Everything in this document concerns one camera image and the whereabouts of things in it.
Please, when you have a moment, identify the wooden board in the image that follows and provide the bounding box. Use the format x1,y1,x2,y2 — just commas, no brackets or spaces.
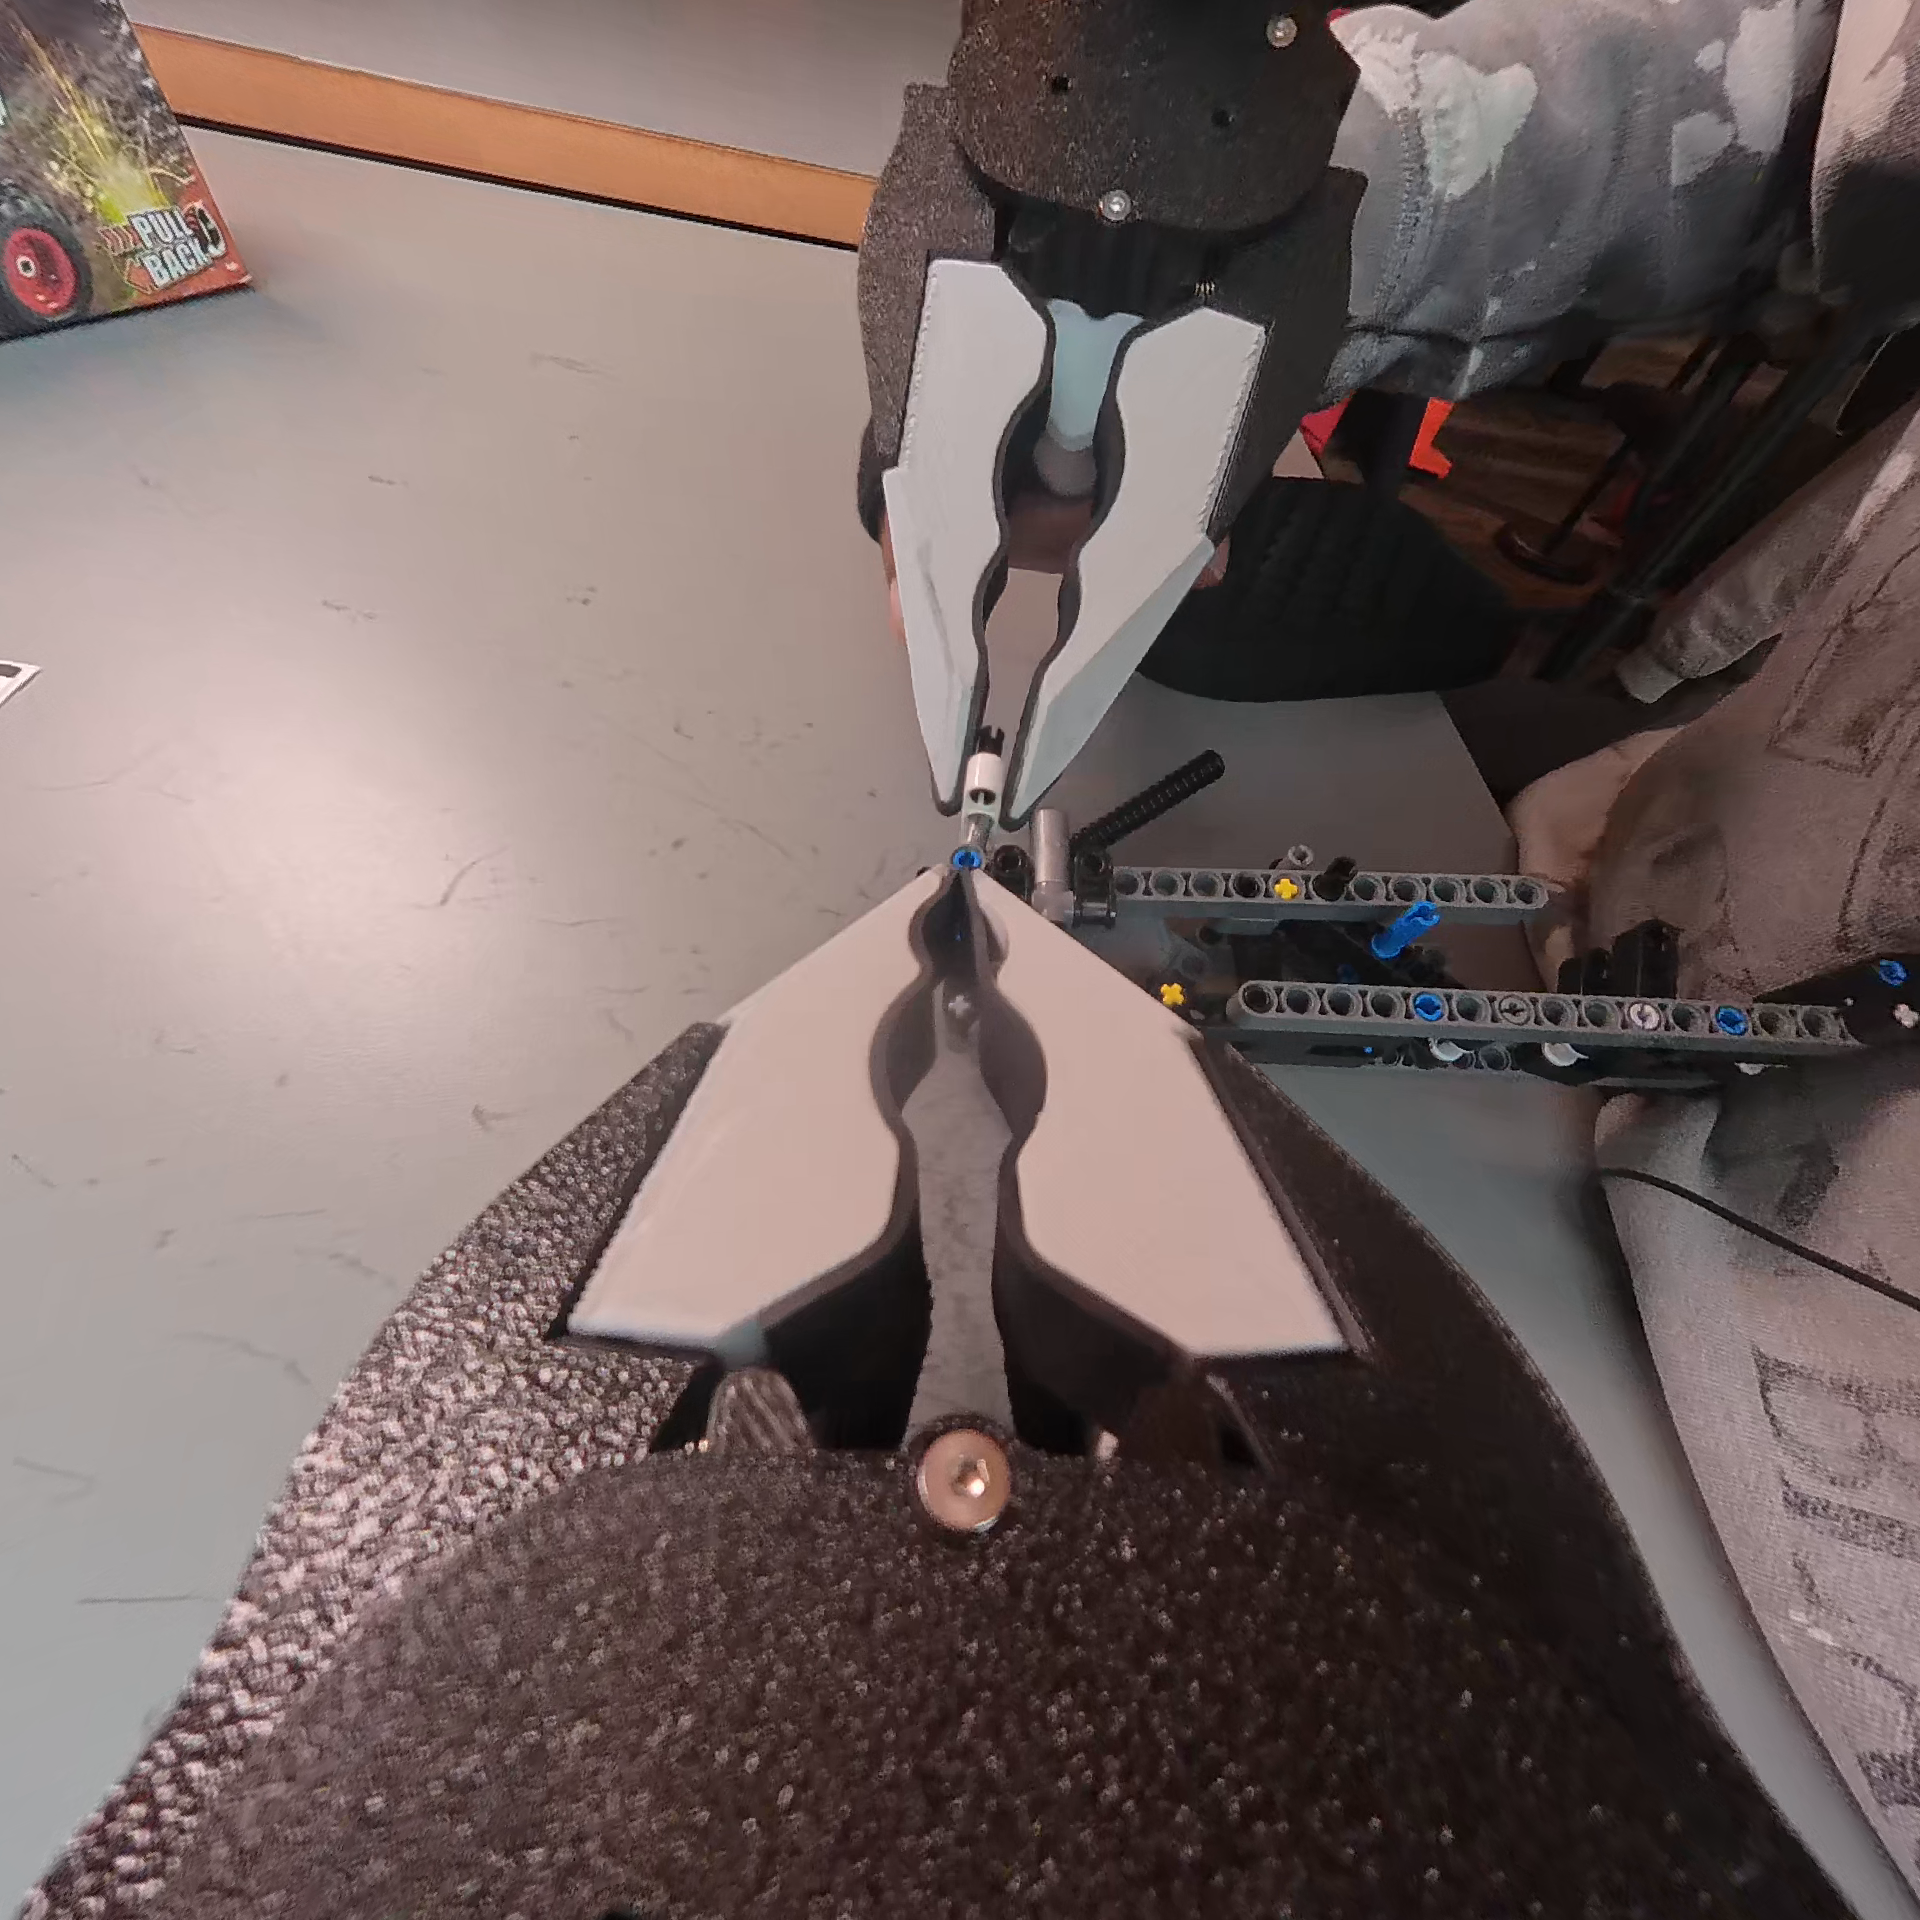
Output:
130,23,879,250

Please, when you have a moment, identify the person's right forearm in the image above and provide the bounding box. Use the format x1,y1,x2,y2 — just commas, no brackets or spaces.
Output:
1327,0,1850,404

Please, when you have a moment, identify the grey toy chassis assembly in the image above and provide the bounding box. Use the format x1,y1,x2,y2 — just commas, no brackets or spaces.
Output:
916,751,1920,1092

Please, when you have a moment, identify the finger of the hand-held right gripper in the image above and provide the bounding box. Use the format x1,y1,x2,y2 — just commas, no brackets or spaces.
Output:
1004,307,1271,822
879,258,1052,818

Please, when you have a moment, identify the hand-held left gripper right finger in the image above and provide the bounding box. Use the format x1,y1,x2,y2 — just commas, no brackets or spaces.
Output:
960,870,1350,1364

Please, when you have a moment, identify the toy truck set box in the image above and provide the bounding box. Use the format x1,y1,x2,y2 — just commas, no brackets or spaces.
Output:
0,0,254,343

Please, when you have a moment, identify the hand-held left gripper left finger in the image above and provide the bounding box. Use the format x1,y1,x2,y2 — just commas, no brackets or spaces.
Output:
568,870,952,1347

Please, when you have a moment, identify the person's right hand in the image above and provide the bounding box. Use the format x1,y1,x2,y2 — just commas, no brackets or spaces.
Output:
879,441,1235,649

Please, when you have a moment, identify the black wired earbud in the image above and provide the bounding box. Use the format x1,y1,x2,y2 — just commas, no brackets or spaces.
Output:
1606,1165,1920,1315

